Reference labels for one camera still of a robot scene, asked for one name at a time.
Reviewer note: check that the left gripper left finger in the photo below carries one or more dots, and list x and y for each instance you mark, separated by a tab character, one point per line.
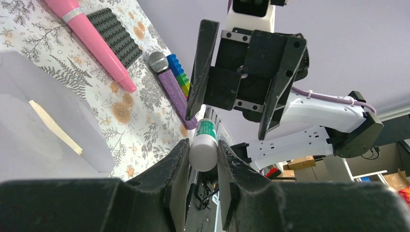
153	201

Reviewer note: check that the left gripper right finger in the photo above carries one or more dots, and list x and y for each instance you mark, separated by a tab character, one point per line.
250	202

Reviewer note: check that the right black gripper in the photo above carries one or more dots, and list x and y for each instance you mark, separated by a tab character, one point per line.
253	73

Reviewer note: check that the green white glue stick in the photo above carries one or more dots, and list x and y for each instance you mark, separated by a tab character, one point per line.
203	152

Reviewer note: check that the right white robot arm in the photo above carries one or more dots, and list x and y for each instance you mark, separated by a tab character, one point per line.
314	124

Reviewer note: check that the floral patterned table mat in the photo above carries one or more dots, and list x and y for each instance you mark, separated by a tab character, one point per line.
139	128

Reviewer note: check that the colourful lego brick stack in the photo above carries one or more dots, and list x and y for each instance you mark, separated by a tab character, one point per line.
179	74

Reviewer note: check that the purple glitter microphone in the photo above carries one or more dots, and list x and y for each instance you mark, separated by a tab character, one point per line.
158	62

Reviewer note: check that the dark grey lego baseplate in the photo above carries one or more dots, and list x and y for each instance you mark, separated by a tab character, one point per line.
116	36

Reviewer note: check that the pink marker pen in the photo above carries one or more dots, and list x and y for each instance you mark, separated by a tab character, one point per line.
72	14

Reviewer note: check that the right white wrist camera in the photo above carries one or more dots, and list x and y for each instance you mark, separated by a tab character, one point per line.
250	15

